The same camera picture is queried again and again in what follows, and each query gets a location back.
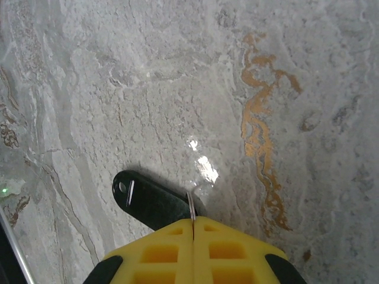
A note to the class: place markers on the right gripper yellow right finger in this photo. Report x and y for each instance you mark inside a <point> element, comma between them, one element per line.
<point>237,254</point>

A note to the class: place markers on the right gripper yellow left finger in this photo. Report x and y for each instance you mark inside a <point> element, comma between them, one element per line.
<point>165,254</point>

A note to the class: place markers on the black plastic key fob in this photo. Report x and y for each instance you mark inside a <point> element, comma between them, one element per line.
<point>148,204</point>

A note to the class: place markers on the silver metal keyring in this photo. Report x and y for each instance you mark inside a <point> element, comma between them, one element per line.
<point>192,207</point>

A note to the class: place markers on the wide aluminium base rail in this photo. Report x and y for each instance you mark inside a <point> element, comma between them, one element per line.
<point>17,248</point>

